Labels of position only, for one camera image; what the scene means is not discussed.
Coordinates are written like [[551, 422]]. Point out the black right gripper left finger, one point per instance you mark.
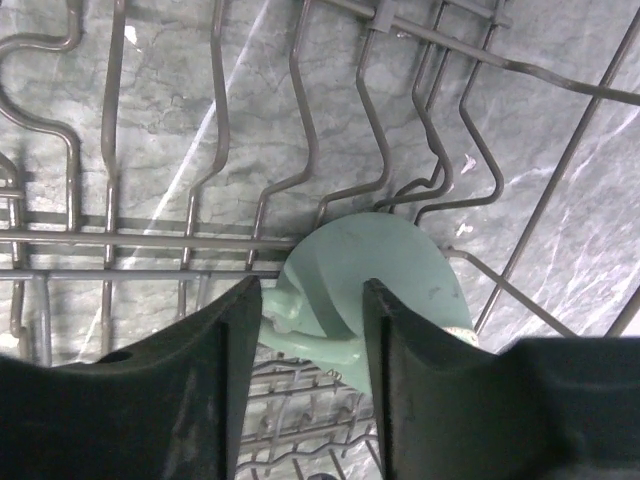
[[171, 406]]

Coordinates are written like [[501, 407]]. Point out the mint green ceramic mug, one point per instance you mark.
[[315, 309]]

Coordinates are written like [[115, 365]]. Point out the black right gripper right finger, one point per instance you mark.
[[547, 408]]

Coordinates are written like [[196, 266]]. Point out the grey wire dish rack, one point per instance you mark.
[[156, 153]]

